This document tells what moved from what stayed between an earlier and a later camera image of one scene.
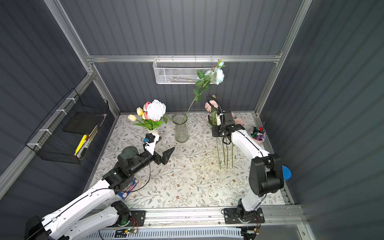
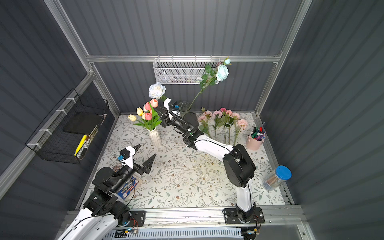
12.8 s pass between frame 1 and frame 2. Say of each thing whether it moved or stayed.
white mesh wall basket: stayed
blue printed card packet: stayed
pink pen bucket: stayed
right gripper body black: moved
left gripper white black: moved
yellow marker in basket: stayed
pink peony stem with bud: moved
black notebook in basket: stayed
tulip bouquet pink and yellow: stayed
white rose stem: moved
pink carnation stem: moved
